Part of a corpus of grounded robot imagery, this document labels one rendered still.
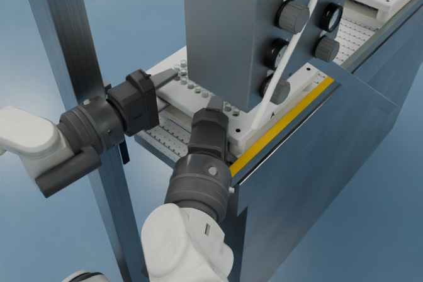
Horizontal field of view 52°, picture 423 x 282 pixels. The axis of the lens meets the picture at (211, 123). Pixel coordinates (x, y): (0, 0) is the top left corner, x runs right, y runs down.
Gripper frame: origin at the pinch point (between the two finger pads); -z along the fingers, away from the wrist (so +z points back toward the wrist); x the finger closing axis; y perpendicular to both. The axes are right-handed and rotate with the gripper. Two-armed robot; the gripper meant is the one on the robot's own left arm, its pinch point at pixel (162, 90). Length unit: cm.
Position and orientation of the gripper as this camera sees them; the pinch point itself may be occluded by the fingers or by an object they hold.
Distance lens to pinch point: 79.1
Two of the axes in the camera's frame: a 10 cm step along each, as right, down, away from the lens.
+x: 0.0, 6.9, 7.2
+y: 6.5, 5.5, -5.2
